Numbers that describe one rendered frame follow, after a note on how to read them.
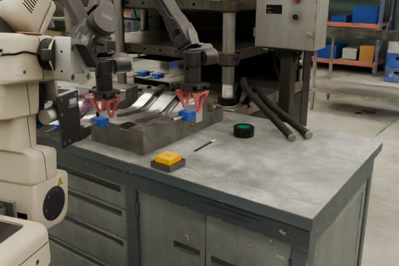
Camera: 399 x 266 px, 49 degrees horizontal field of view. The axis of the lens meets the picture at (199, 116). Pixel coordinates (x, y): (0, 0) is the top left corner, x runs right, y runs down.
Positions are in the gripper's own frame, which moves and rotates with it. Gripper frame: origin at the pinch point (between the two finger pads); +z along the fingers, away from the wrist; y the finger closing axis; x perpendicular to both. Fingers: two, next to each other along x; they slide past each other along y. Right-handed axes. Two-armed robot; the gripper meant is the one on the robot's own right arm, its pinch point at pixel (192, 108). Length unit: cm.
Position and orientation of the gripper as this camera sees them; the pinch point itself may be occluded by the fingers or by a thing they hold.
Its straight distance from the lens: 148.8
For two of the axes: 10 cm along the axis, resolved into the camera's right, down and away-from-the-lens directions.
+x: -5.9, 2.1, -7.8
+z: -0.1, 9.6, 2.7
